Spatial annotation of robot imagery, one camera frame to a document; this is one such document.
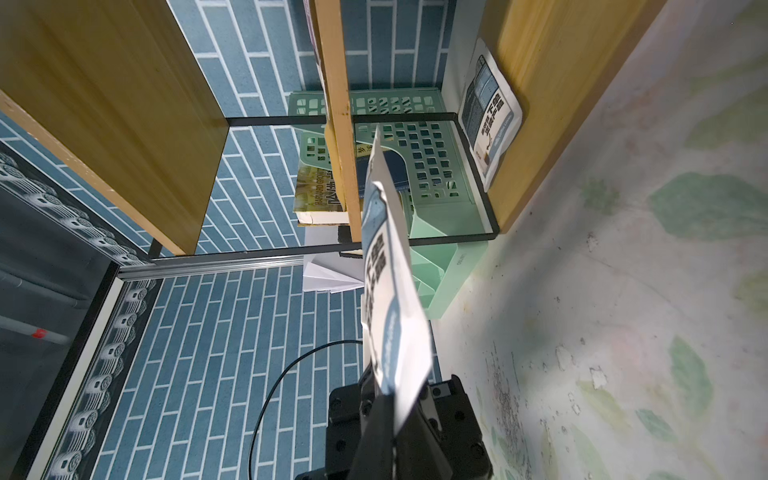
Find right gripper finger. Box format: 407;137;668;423
347;395;394;480

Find beige book tall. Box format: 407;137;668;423
293;163;349;227

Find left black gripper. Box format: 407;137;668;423
296;374;493;479

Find white papers in organizer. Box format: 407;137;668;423
302;226;364;293

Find dark blue book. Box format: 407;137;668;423
356;150;409;197

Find green desk file organizer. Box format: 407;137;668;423
287;88;490;321

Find wooden three-tier shelf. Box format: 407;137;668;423
1;1;662;264

